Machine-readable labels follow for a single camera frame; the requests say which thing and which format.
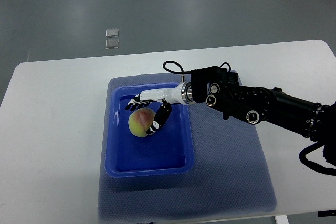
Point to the lower metal floor plate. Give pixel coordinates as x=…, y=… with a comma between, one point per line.
x=112, y=44

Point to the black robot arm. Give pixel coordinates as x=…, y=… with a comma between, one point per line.
x=219, y=88

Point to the blue plastic tray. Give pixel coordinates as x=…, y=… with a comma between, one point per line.
x=168, y=151

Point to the blue grey textured mat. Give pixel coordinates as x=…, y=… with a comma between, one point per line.
x=229, y=176

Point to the metal floor plate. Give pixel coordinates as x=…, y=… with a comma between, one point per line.
x=112, y=44
x=112, y=32

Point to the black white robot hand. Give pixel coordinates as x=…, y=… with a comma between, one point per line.
x=161, y=101

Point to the green pink peach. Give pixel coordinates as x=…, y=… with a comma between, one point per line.
x=140, y=121

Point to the upper metal floor plate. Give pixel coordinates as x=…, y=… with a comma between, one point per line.
x=112, y=32

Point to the white table leg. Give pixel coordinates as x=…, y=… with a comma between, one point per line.
x=281, y=219

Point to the black bracket under table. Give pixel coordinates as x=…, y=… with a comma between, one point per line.
x=327, y=213

